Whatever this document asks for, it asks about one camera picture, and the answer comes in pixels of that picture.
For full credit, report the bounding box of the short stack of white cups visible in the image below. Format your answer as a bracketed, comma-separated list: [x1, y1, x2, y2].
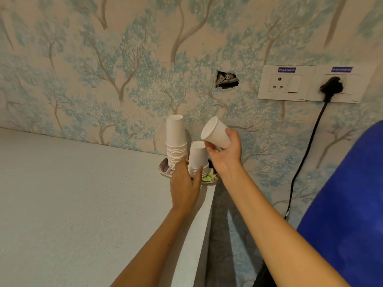
[187, 140, 210, 178]

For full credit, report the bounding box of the white wall socket plate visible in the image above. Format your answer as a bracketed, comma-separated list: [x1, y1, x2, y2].
[305, 65, 376, 104]
[258, 65, 316, 102]

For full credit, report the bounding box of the black power cable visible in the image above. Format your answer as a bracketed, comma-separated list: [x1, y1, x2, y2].
[283, 100, 329, 221]

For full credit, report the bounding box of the blue covered water bottle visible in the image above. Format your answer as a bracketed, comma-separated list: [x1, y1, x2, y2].
[297, 120, 383, 287]

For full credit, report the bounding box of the person's right hand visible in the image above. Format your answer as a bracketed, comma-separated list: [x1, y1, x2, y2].
[204, 128, 242, 177]

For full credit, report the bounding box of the white paper cup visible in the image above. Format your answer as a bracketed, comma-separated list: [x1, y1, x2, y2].
[200, 116, 231, 150]

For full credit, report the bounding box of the tall stack of white cups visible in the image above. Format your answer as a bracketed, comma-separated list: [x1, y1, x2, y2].
[165, 114, 188, 171]

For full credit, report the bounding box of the person's left forearm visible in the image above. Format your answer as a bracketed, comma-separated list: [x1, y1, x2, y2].
[110, 206, 193, 287]

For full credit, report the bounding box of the person's left hand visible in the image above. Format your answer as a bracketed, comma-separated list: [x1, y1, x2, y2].
[170, 155, 203, 214]

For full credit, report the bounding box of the floral tray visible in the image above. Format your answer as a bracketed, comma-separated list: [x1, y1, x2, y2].
[158, 157, 218, 186]

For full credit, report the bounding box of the person's right forearm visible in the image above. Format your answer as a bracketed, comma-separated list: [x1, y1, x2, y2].
[223, 159, 351, 287]

